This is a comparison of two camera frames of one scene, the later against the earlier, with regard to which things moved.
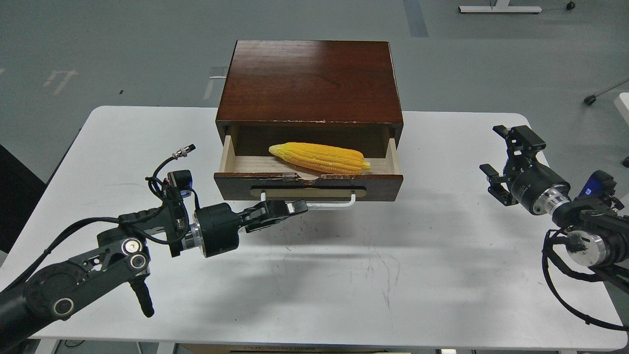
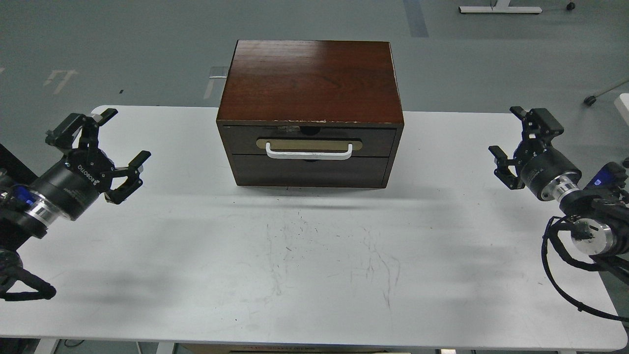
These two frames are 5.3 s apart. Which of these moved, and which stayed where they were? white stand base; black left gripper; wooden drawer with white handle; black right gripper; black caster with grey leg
Moved: black right gripper; black left gripper; wooden drawer with white handle
Stayed: black caster with grey leg; white stand base
